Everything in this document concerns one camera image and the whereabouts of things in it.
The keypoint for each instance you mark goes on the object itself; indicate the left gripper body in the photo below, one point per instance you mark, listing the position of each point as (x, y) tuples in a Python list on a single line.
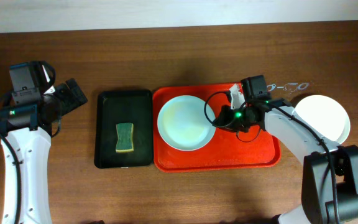
[(70, 94)]

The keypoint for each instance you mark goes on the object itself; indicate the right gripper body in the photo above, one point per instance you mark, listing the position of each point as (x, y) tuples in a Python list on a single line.
[(231, 118)]

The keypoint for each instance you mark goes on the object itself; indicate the red plastic tray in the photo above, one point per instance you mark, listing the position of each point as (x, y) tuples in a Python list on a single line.
[(225, 151)]

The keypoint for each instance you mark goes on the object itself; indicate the light blue plate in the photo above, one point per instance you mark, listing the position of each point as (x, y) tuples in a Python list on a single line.
[(184, 123)]

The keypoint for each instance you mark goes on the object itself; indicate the white plate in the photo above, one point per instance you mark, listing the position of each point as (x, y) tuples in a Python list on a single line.
[(326, 116)]

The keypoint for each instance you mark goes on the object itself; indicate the black plastic tray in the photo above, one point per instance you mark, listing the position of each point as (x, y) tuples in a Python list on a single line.
[(124, 106)]

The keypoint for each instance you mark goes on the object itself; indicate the green yellow sponge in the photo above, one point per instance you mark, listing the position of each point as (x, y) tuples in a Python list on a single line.
[(124, 137)]

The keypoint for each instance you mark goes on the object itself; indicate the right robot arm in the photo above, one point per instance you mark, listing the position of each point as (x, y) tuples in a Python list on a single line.
[(329, 192)]

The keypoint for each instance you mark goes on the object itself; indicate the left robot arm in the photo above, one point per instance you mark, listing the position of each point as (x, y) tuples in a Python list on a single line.
[(26, 153)]

